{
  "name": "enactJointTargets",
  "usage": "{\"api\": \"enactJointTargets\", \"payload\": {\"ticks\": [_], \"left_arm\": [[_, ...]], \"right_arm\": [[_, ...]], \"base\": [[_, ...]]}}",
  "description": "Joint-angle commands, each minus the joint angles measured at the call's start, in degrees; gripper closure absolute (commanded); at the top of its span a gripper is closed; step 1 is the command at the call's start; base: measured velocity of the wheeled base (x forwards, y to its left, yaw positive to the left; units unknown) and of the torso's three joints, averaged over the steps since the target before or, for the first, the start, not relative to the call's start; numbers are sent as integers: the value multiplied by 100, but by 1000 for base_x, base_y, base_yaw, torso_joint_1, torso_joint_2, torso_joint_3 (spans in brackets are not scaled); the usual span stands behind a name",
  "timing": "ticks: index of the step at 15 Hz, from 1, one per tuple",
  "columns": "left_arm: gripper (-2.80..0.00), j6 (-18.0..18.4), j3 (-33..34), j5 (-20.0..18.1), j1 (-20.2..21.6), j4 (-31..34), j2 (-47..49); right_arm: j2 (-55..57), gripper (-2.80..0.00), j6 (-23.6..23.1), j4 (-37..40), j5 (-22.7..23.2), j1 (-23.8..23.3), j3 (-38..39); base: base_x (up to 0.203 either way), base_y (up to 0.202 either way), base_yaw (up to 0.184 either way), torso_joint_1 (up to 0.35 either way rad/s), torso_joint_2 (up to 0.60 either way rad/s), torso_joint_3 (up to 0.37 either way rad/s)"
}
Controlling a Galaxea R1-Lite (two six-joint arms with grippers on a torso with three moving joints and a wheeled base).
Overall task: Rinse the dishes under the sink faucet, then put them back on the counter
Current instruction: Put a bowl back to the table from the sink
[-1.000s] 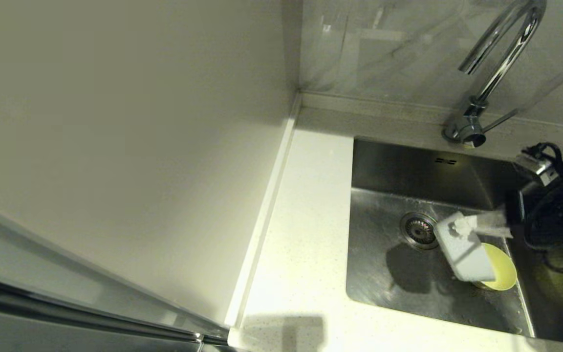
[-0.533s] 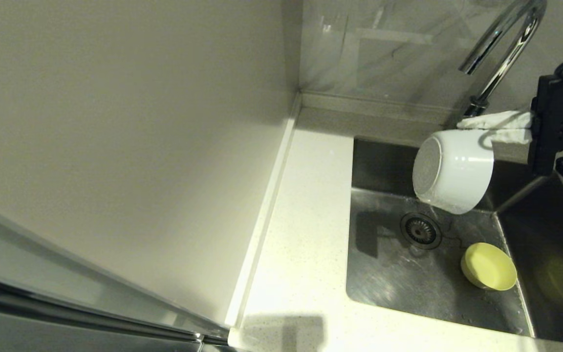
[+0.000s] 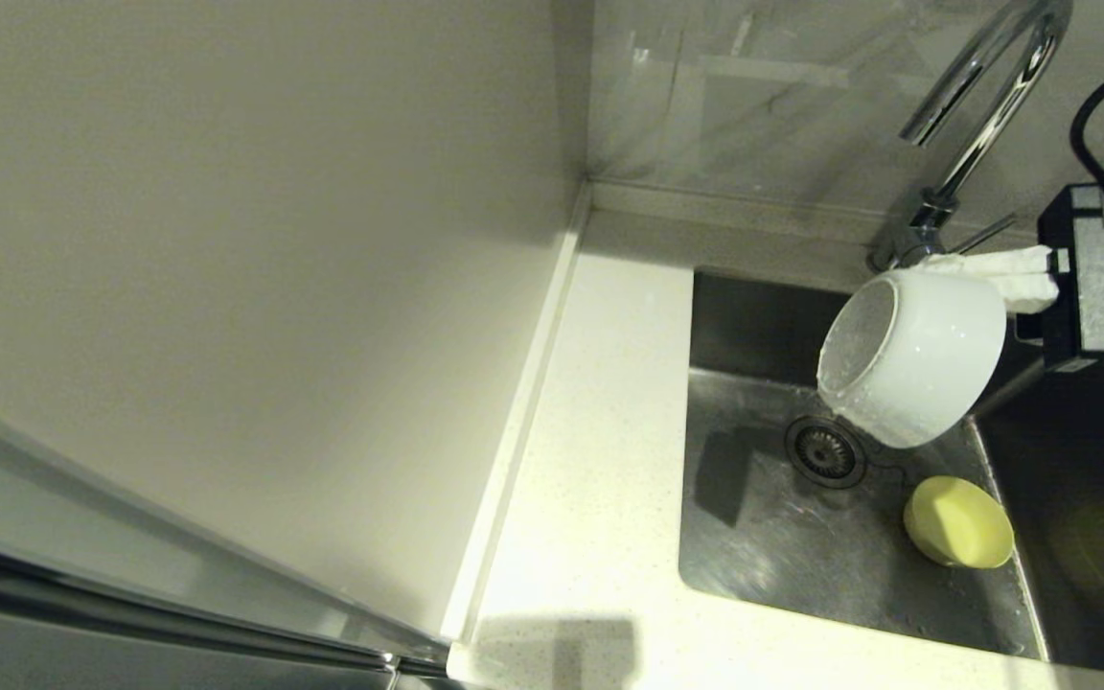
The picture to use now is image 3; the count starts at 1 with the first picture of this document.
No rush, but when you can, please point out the dark refrigerator door handle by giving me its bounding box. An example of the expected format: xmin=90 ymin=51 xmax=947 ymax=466
xmin=0 ymin=537 xmax=448 ymax=674

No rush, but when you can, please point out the chrome gooseneck faucet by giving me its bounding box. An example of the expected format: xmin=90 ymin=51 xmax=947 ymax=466
xmin=870 ymin=0 xmax=1075 ymax=276

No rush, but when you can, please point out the white countertop edge strip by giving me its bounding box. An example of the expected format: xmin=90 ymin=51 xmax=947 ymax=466
xmin=442 ymin=187 xmax=591 ymax=643

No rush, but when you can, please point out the round metal drain strainer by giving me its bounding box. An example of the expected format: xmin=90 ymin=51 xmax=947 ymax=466
xmin=784 ymin=415 xmax=869 ymax=490

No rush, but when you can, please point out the chrome faucet lever handle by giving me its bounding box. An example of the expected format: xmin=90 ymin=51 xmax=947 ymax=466
xmin=954 ymin=213 xmax=1019 ymax=256

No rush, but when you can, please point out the small white bowl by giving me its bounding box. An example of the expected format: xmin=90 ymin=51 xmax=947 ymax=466
xmin=816 ymin=268 xmax=1009 ymax=450

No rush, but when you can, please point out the stainless steel sink basin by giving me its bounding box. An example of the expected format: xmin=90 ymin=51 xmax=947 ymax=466
xmin=678 ymin=268 xmax=1104 ymax=679

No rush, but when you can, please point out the white cabinet side panel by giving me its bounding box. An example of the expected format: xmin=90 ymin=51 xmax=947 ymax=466
xmin=0 ymin=0 xmax=594 ymax=641

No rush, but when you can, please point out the yellow-green bowl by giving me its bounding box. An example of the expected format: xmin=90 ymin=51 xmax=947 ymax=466
xmin=903 ymin=475 xmax=1015 ymax=570

